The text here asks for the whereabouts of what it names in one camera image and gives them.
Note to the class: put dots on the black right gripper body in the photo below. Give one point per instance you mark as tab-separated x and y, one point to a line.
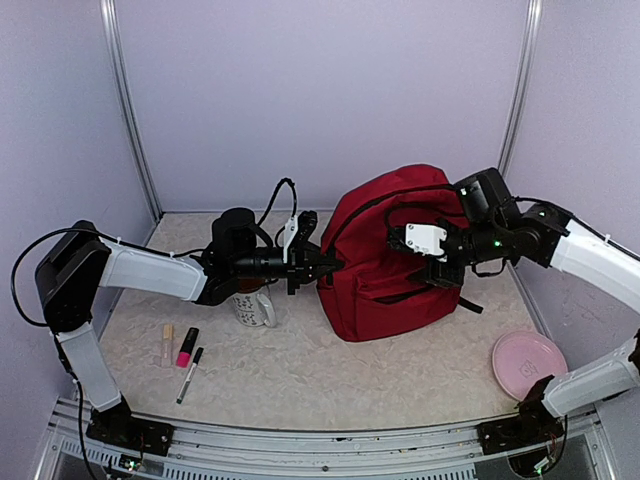
439	275

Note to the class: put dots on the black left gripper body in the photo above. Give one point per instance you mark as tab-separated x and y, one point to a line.
295	267

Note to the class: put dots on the red student backpack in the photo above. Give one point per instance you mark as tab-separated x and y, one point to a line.
375	295

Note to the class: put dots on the pink black highlighter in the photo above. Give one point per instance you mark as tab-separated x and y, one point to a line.
187	347

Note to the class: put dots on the beige eraser stick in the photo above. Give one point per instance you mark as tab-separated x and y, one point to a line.
165	357

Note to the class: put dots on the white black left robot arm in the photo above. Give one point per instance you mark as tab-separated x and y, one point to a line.
85	260

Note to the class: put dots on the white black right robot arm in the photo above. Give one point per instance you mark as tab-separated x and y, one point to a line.
551	237

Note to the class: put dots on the white mug with tea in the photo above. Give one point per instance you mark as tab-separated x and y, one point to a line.
255	308

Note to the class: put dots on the pink plate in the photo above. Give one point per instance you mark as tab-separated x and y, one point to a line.
521	358

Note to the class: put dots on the green white pen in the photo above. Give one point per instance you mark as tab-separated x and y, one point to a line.
190	375

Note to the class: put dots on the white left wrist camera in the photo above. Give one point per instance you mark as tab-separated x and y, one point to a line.
291	227

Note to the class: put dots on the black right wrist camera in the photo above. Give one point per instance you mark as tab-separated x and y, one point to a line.
421	239

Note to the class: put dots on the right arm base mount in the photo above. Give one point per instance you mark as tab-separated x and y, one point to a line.
533	424

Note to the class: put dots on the aluminium front rail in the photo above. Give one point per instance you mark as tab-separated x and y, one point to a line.
200	450

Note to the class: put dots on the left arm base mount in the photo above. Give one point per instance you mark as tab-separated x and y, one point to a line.
117	426

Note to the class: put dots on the right aluminium frame post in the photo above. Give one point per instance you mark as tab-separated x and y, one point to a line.
525	65

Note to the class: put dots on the aluminium frame post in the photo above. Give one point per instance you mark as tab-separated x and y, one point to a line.
116	52
525	65

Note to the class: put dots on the left aluminium frame post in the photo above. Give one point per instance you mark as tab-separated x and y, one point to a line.
116	52

